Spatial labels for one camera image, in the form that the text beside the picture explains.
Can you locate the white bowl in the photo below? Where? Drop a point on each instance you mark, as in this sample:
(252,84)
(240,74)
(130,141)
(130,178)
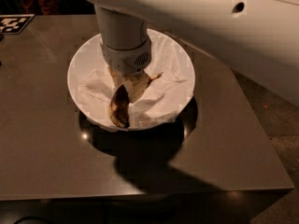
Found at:
(84,66)

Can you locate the black white fiducial marker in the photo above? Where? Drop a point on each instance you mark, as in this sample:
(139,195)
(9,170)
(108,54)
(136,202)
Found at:
(14,24)

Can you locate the brown overripe banana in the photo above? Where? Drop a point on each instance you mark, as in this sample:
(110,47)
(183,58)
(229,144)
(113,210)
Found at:
(118,109)

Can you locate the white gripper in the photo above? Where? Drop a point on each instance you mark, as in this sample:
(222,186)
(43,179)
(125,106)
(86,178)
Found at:
(127,61)

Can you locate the white crumpled paper towel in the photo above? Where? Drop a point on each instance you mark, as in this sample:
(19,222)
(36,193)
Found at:
(168,87)

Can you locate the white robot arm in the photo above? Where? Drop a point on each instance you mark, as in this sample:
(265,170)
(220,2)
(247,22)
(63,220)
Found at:
(257,38)

